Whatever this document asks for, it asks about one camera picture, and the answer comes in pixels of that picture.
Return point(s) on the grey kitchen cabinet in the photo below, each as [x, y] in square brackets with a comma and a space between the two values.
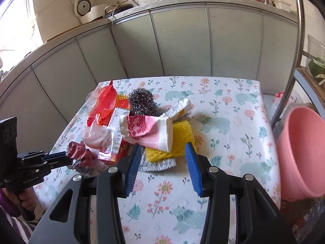
[177, 40]

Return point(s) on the white plastic container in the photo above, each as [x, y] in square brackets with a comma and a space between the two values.
[283, 5]

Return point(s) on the red yellow packet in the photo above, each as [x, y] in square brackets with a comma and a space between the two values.
[122, 101]

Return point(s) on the wooden shelf rack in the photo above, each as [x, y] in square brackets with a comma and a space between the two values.
[311, 89]

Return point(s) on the red plastic packet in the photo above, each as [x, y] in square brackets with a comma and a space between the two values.
[102, 101]

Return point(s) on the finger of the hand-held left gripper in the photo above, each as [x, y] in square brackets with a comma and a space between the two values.
[61, 163]
[57, 155]

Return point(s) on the black countertop appliance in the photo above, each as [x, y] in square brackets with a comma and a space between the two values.
[119, 9]

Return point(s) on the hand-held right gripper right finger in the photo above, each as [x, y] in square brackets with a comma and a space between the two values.
[192, 169]

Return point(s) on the red white cardboard box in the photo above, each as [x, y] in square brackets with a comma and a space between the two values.
[118, 134]

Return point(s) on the pink plastic basin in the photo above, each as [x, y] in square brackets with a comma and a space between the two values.
[299, 155]

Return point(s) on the floral bear tablecloth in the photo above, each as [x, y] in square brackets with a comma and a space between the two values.
[228, 122]

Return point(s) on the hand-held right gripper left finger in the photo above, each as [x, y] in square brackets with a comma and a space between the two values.
[134, 169]

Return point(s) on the red foil wrapper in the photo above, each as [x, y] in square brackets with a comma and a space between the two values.
[80, 152]

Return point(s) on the white rice cooker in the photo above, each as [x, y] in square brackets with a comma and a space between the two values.
[87, 11]

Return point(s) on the silver scouring pad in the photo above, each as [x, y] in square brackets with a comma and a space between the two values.
[157, 165]

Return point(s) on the green vegetable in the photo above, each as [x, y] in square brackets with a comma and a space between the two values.
[316, 67]

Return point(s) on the pink white tissue packet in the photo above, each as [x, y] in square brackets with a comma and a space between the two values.
[148, 132]

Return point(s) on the yellow mesh sponge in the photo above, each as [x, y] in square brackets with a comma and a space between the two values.
[181, 134]

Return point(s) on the curved metal pole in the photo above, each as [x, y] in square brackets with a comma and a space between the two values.
[299, 43]

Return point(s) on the person's left hand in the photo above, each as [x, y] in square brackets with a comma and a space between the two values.
[28, 200]

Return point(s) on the steel wool scrubber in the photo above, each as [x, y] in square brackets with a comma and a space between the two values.
[142, 100]

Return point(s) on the red white plastic bag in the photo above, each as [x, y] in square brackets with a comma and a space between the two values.
[281, 101]

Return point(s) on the striped clothing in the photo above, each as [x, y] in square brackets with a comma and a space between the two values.
[17, 230]

